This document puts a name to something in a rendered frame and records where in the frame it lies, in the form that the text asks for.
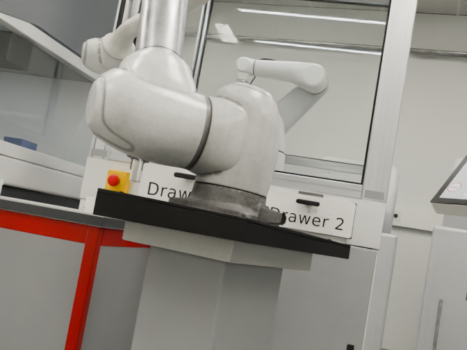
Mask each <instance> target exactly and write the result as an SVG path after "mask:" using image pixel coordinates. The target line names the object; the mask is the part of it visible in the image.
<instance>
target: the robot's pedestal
mask: <svg viewBox="0 0 467 350"><path fill-rule="evenodd" d="M122 239H123V240H127V241H131V242H137V243H141V244H146V245H150V249H149V255H148V260H147V266H146V271H145V278H144V282H143V286H142V293H141V297H140V304H139V308H138V315H137V319H136V326H135V331H134V334H133V342H132V345H131V350H270V342H271V337H272V330H273V325H274V320H275V313H276V308H277V300H278V296H279V288H280V283H281V275H282V271H283V269H293V270H299V271H306V272H309V271H310V268H311V261H312V256H313V254H312V253H307V252H302V251H293V250H289V249H281V248H276V247H268V246H263V245H259V244H250V243H246V242H239V241H234V240H227V239H223V238H219V237H212V236H207V235H201V234H196V233H189V232H185V231H178V230H174V229H170V228H163V227H159V226H152V225H148V224H141V223H137V222H130V221H125V226H124V232H123V236H122Z"/></svg>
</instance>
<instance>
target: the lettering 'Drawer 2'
mask: <svg viewBox="0 0 467 350"><path fill-rule="evenodd" d="M291 214H292V215H294V217H293V218H295V219H294V220H293V221H291V220H290V218H291V217H289V218H288V220H289V221H290V222H295V220H296V214H295V213H290V215H291ZM310 217H311V216H309V218H308V220H307V222H306V215H305V216H304V217H303V219H302V220H301V215H300V223H301V224H302V222H303V220H304V218H305V223H306V224H308V222H309V220H310ZM315 218H318V219H319V221H314V219H315ZM336 219H341V220H342V223H341V224H340V225H338V226H337V227H336V228H335V229H337V230H343V229H341V228H338V227H339V226H341V225H342V224H343V222H344V221H343V219H342V218H336ZM313 222H320V218H319V217H314V218H313V220H312V224H313V225H314V226H320V225H315V224H314V223H313Z"/></svg>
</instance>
